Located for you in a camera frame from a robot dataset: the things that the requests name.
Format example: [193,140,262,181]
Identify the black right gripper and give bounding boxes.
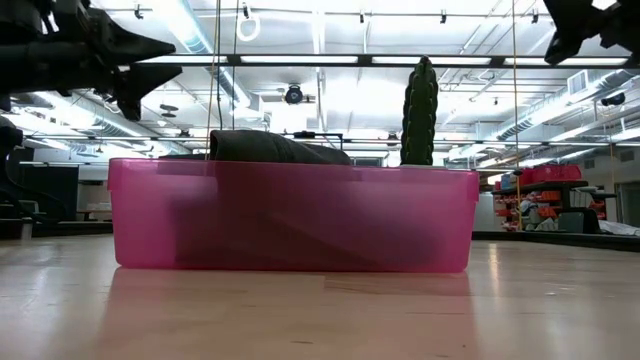
[542,0,640,67]

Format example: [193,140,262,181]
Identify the dark grey knit hat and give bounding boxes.
[208,129,353,167]

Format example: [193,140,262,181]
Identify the shelf with red bins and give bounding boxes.
[490,163,604,235]

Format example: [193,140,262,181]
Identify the green cactus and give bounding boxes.
[399,55,440,167]

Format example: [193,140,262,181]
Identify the pink plastic bin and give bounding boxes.
[106,157,481,274]

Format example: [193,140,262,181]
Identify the white hanging ring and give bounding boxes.
[235,3,262,43]

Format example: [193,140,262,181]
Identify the black ceiling cable reel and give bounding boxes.
[283,83,305,106]

